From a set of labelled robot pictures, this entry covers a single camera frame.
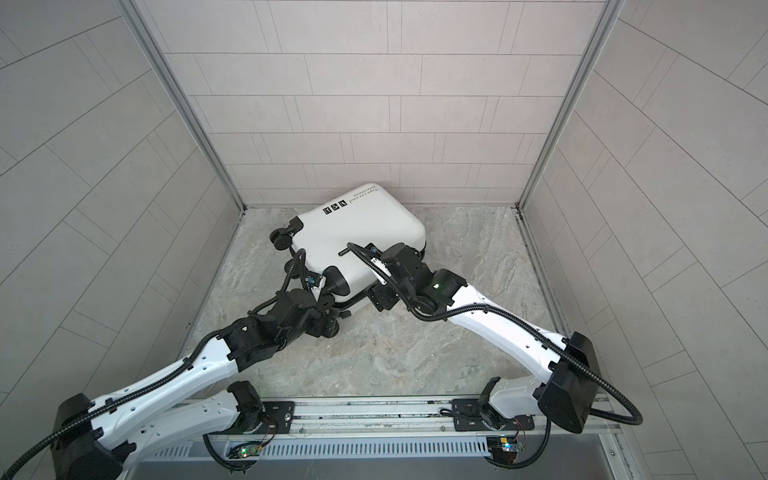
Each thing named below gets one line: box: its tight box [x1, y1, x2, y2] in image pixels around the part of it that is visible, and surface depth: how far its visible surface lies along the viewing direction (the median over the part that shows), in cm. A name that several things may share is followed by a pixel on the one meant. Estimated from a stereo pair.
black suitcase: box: [270, 183, 426, 306], surface depth 90 cm
